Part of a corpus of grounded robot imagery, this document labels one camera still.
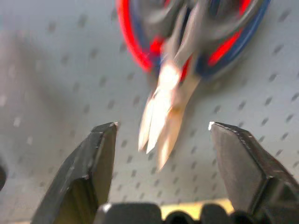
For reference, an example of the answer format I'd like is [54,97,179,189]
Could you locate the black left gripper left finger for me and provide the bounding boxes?
[30,121,119,224]

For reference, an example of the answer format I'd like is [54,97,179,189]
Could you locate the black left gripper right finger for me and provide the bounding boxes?
[208,121,299,224]

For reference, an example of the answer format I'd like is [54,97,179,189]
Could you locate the red and blue handled scissors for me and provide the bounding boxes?
[116,0,271,173]

